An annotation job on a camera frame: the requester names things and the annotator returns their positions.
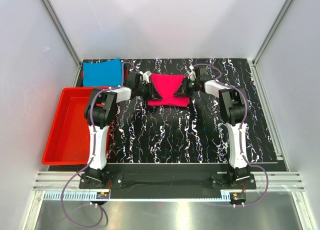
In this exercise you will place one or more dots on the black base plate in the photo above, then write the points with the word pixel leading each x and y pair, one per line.
pixel 169 181

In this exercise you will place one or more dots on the right aluminium frame post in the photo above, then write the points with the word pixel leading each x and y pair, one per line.
pixel 273 29

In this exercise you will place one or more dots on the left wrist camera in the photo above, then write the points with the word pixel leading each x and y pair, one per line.
pixel 146 77

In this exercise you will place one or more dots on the left aluminium frame post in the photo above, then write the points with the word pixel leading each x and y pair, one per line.
pixel 59 28

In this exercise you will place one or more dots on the blue folded t shirt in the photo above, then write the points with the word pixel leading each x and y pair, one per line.
pixel 103 74

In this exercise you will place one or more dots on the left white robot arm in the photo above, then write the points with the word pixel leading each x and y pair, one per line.
pixel 101 111

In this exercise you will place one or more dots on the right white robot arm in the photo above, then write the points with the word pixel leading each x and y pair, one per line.
pixel 233 105

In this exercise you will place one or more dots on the pink t shirt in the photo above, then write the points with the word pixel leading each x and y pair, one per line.
pixel 166 86

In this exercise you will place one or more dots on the aluminium frame post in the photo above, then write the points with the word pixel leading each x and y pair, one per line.
pixel 273 29
pixel 59 28

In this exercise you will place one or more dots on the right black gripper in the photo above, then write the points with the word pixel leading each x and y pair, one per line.
pixel 182 91

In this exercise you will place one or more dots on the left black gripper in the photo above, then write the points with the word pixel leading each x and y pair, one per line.
pixel 152 94

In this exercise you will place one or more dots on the red plastic bin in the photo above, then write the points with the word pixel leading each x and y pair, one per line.
pixel 68 142

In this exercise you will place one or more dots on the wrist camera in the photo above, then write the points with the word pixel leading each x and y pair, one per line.
pixel 191 73
pixel 146 77

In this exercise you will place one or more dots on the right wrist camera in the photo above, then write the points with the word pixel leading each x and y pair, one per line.
pixel 191 73

